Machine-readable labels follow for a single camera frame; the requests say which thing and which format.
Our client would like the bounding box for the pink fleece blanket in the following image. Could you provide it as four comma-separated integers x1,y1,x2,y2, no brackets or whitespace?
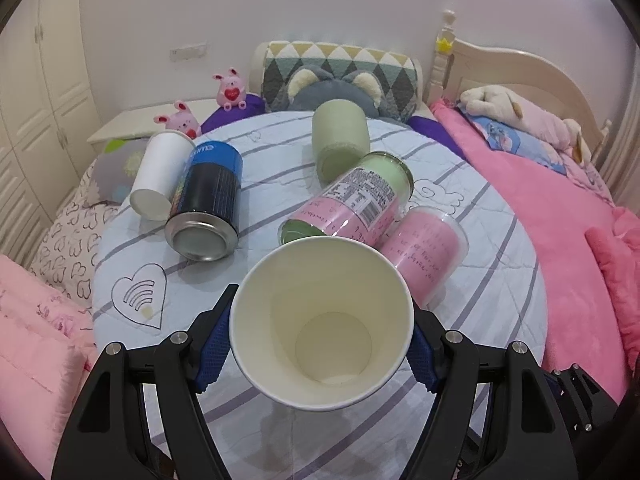
430,100,631,401

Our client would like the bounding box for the pink clear plastic cup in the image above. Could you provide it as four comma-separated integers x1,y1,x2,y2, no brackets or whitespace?
378,206,469,309

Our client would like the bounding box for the grey flower pillow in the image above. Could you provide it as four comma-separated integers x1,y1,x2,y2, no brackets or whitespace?
85,138,149,207

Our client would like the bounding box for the purple cushion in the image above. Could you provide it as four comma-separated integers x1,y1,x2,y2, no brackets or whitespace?
201,93,466,160

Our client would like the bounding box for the black blue metal can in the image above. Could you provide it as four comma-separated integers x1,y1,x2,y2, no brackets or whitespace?
165,141,243,261

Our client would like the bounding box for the sage green cup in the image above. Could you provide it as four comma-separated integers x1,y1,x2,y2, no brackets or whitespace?
311,100,371,184

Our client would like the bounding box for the heart pattern sheet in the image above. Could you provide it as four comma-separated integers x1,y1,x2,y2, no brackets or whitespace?
28,162,119,308

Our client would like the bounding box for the grey cat plush cushion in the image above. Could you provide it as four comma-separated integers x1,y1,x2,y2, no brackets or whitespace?
271,65,401,122

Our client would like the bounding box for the striped grey quilt cover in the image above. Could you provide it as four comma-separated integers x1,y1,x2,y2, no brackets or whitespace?
92,113,548,479

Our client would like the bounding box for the blue cartoon pillow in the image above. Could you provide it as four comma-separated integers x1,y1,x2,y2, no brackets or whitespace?
459,108,567,176

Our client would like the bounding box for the pink green labelled jar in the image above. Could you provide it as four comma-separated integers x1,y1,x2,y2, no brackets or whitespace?
279,151,413,247

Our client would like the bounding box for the triangle pattern cushion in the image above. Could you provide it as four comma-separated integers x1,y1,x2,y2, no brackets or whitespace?
250,40,423,122

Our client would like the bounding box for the cream wardrobe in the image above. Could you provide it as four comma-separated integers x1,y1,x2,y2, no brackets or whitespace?
1,0,101,266

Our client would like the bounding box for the cream wooden headboard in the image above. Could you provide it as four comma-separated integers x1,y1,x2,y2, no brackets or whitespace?
423,10,612,157

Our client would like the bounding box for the white paper cup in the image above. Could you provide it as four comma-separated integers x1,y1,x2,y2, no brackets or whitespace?
129,130,195,221
229,236,414,412

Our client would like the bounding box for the wall socket panel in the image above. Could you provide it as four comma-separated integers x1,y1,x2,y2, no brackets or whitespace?
169,42,207,63

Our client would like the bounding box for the pink white plush dog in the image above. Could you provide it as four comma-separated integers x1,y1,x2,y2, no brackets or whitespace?
459,84,592,166

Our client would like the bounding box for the white bedside table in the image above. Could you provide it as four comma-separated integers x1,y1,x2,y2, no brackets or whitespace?
87,99,218,148

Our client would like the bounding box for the light pink folded quilt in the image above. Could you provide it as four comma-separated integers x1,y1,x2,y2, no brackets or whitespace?
1,256,98,479

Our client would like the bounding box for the pink pig toy with heart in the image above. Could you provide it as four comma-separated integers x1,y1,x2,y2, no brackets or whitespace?
213,67,247,112

